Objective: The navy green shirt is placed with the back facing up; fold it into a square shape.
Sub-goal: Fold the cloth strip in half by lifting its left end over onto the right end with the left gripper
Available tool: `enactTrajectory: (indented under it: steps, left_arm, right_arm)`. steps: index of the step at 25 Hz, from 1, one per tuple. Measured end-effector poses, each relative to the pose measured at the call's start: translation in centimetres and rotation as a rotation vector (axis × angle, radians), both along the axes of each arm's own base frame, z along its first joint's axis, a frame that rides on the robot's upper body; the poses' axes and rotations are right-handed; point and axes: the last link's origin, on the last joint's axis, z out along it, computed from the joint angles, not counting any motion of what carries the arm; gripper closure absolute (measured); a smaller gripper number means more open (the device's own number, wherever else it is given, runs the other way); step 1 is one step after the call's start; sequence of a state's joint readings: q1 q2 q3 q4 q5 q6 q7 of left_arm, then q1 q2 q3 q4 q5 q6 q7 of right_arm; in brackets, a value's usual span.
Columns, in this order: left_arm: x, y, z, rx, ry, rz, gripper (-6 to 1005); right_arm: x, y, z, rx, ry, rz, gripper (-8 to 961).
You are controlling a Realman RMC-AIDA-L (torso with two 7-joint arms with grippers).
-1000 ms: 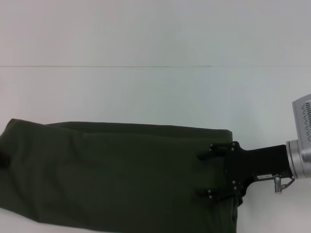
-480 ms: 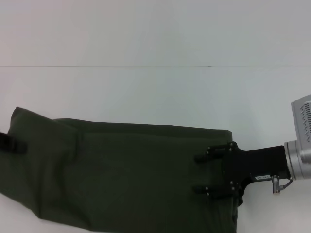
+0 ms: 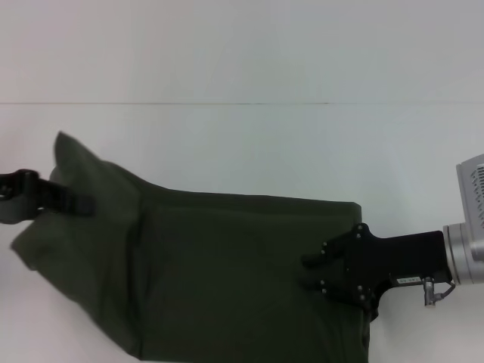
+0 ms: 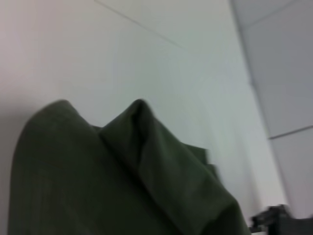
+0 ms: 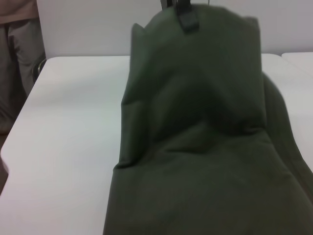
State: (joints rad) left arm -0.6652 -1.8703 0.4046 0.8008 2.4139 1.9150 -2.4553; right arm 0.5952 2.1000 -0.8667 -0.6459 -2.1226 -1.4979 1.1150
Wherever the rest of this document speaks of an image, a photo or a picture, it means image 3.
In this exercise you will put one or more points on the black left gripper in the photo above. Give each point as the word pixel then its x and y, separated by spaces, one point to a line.
pixel 17 196

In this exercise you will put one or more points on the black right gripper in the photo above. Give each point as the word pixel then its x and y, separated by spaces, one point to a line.
pixel 393 261

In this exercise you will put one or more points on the dark green shirt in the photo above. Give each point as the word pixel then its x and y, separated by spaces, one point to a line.
pixel 227 272

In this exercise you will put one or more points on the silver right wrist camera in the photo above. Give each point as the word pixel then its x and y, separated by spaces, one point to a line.
pixel 472 189

